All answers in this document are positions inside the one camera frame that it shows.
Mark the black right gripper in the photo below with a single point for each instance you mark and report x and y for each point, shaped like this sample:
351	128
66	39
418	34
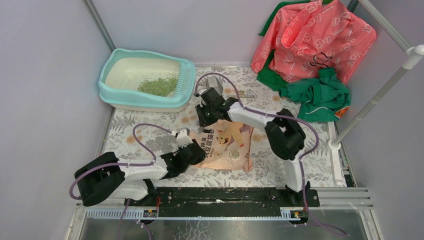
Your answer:
203	121

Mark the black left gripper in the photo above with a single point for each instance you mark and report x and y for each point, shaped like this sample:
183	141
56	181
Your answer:
201	158

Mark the silver metal scoop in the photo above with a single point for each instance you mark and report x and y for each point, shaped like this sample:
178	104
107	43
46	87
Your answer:
213	82

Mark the pink cat litter bag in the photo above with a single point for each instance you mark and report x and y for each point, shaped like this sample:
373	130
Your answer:
227	146

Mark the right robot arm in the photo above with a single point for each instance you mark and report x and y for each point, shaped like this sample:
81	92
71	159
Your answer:
284	134

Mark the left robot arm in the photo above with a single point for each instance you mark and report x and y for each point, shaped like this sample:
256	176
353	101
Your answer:
107	177

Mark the green cat litter pile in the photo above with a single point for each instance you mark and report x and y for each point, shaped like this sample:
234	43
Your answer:
162	87

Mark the teal litter box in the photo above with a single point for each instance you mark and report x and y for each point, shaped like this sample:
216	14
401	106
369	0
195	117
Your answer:
126	69

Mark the floral patterned table mat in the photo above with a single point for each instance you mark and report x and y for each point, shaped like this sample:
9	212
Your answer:
137	135

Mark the green cloth garment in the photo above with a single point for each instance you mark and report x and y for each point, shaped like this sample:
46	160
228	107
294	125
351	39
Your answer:
322	99

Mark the pink printed garment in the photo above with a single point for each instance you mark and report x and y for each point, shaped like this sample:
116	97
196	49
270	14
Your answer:
304	38

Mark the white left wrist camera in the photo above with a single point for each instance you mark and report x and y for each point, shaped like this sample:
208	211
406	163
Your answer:
182	137

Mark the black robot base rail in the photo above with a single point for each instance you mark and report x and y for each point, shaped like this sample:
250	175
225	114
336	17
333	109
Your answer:
180	202

